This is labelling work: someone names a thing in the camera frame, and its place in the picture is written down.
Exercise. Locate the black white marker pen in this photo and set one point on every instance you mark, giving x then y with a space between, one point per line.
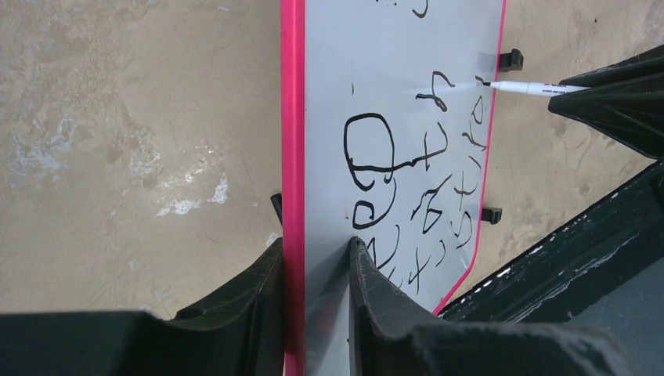
529 88

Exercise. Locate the red framed whiteboard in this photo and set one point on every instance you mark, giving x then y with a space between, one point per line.
386 118

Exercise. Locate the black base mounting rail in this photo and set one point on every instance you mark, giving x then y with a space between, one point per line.
616 241

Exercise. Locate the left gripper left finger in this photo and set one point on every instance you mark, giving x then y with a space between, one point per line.
238 329

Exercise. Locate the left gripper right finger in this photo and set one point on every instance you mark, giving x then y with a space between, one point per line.
390 334

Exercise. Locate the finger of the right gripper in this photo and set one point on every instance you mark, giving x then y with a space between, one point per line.
623 101

